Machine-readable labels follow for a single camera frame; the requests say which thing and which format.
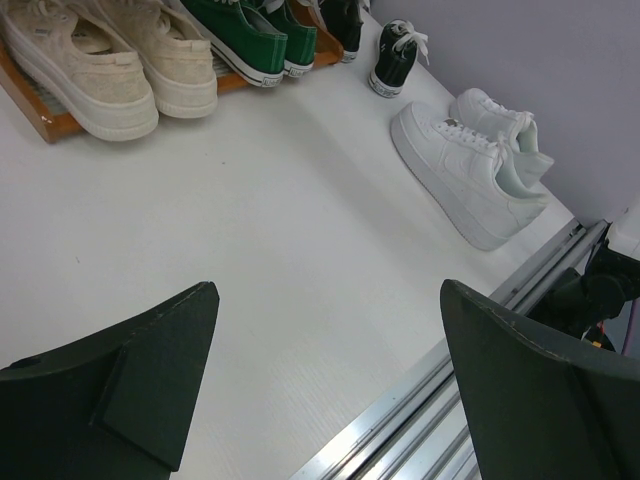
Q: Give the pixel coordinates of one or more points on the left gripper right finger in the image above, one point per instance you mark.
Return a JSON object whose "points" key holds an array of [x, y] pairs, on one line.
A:
{"points": [[539, 403]]}

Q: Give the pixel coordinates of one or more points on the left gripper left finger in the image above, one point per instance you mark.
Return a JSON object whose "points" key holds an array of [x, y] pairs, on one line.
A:
{"points": [[117, 404]]}

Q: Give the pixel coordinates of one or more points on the white sneaker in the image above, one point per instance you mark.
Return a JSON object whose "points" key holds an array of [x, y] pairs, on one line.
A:
{"points": [[473, 179], [475, 109]]}

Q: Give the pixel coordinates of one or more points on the beige sneaker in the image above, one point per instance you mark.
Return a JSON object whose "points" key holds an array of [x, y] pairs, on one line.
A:
{"points": [[84, 63], [174, 61]]}

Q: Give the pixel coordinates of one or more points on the green sneaker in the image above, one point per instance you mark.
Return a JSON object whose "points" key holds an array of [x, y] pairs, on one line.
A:
{"points": [[242, 37], [301, 43]]}

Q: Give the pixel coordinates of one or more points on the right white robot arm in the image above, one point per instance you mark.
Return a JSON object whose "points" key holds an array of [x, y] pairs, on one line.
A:
{"points": [[579, 304]]}

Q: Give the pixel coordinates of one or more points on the orange wooden shoe shelf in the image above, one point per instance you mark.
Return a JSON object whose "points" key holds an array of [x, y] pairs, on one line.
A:
{"points": [[53, 121]]}

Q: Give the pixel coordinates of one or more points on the black canvas sneaker near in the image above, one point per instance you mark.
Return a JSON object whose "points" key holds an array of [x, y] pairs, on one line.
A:
{"points": [[398, 47]]}

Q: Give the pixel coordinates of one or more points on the black canvas sneaker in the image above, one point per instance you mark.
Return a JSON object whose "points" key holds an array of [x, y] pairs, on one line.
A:
{"points": [[398, 47], [343, 21]]}

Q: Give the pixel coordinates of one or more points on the black canvas sneaker far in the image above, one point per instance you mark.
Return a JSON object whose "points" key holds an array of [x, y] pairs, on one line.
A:
{"points": [[343, 21]]}

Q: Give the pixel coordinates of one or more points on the aluminium rail base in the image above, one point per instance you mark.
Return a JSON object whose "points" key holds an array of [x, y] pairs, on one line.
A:
{"points": [[418, 428]]}

